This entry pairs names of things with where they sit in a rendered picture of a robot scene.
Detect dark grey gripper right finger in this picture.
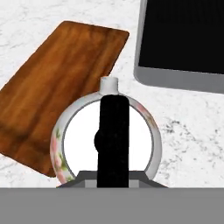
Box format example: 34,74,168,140
128,170,169,189

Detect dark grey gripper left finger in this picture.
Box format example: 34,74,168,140
56,170,99,189

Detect white floral kettle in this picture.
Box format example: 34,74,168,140
50,76,163,189

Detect brown wooden tray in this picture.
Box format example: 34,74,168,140
0,20,130,179

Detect black hob with grey frame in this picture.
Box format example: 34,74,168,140
133,0,224,95

